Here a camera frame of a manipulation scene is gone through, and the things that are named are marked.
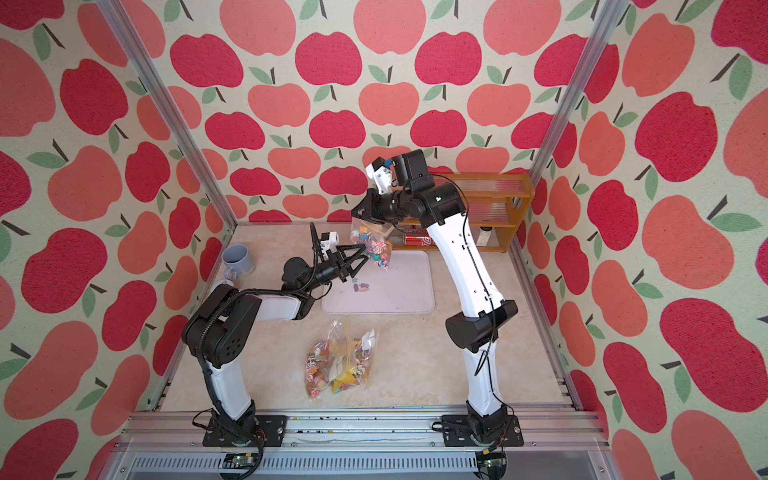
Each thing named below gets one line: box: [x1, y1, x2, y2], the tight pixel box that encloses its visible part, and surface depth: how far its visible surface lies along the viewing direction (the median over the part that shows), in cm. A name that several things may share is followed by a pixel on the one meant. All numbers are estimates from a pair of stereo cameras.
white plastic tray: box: [321, 250, 435, 315], surface depth 101 cm
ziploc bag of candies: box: [350, 217, 393, 272], surface depth 81 cm
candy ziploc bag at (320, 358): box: [305, 338, 336, 399], surface depth 82 cm
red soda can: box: [405, 234, 434, 247], surface depth 110 cm
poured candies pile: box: [352, 278, 370, 293], surface depth 103 cm
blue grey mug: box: [221, 244, 253, 280], surface depth 103 cm
